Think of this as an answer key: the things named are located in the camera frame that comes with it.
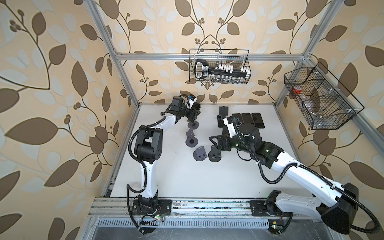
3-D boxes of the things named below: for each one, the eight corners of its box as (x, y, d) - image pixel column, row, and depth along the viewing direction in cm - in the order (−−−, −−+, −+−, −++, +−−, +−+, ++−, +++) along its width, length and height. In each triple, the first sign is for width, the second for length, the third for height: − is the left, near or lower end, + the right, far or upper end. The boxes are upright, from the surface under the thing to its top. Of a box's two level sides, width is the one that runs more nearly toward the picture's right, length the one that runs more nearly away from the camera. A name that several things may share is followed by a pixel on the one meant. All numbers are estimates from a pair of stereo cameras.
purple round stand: (188, 149, 97) (187, 141, 89) (184, 140, 102) (182, 131, 93) (196, 145, 99) (196, 137, 91) (192, 137, 103) (191, 128, 95)
